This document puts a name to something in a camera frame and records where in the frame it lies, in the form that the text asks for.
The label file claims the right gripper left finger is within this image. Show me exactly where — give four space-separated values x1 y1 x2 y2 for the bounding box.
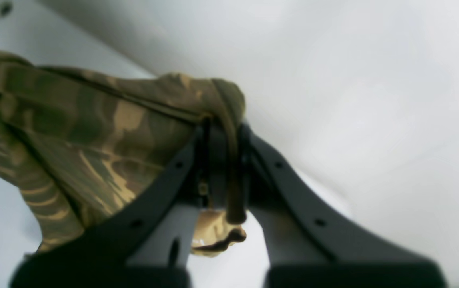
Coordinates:
10 120 213 288

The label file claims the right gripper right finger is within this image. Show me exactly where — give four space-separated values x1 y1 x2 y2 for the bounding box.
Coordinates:
240 124 447 288

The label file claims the camouflage T-shirt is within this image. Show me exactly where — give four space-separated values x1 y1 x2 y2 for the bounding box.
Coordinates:
0 51 245 253

